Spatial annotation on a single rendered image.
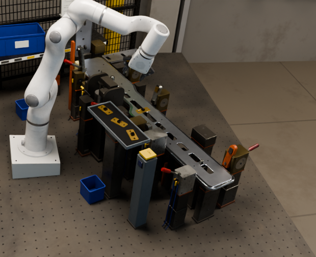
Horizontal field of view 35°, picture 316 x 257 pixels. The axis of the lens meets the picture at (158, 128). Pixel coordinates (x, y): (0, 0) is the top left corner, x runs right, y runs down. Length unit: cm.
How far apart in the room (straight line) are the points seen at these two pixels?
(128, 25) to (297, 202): 233
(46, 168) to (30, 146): 15
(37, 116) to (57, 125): 53
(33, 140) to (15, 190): 28
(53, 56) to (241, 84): 327
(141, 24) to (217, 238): 114
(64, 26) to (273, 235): 151
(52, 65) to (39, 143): 49
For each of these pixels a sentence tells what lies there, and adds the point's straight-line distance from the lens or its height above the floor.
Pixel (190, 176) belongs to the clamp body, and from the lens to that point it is 243.
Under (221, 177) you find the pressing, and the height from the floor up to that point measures 100.
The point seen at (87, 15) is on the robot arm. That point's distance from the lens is 238.
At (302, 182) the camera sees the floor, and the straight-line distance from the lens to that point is 437.
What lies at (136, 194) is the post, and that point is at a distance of 247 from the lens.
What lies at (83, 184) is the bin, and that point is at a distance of 269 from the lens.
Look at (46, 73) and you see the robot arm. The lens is 258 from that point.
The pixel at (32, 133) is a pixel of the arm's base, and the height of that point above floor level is 93.
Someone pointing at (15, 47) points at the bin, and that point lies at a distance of 330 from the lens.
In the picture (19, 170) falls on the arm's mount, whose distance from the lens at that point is 282.
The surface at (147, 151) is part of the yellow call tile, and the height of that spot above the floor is 116.
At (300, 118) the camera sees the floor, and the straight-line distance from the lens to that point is 521.
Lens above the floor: 260
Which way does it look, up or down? 35 degrees down
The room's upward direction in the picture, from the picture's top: 10 degrees clockwise
